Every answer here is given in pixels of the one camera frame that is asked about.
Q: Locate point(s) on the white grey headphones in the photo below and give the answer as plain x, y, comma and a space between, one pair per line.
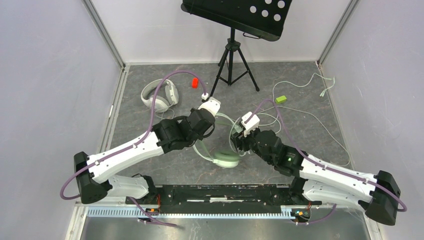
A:
162, 104

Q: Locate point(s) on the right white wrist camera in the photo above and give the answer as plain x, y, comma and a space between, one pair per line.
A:
250, 122

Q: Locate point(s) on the red small block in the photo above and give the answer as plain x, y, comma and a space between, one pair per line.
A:
195, 83

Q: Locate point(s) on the green headphones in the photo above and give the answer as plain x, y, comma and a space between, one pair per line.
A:
223, 159

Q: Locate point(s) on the black music stand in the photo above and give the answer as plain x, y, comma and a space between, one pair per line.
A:
259, 19

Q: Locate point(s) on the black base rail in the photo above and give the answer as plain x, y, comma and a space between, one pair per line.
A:
223, 198

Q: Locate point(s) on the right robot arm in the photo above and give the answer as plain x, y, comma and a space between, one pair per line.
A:
316, 180

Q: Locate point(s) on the green small block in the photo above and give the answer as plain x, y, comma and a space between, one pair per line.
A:
281, 99

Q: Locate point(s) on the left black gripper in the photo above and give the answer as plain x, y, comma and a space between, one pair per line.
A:
200, 137

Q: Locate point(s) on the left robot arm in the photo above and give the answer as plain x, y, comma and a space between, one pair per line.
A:
97, 174

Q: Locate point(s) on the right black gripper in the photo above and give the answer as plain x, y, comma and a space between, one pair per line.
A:
239, 137

